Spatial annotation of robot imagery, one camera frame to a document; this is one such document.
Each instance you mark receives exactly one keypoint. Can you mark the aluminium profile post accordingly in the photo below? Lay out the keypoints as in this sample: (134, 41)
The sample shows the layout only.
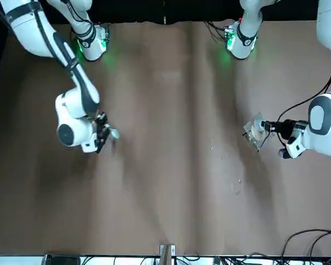
(166, 255)

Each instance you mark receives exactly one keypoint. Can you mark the small pale green spoon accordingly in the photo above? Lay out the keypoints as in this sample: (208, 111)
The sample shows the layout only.
(115, 133)

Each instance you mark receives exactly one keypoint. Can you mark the clear glass burner lamp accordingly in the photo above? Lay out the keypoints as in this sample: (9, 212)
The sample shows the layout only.
(255, 140)

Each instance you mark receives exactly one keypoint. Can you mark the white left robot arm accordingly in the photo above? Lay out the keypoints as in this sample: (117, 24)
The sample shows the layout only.
(322, 129)

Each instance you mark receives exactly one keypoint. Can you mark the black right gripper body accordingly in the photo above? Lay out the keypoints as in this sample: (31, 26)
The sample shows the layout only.
(102, 138)

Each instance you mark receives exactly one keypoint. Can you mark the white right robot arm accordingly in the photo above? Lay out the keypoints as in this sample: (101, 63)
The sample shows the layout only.
(30, 30)

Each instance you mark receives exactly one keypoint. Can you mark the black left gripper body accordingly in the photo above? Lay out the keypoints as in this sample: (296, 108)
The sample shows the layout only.
(285, 128)

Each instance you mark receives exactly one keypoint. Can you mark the small white crucible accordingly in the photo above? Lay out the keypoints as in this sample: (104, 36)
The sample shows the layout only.
(257, 132)

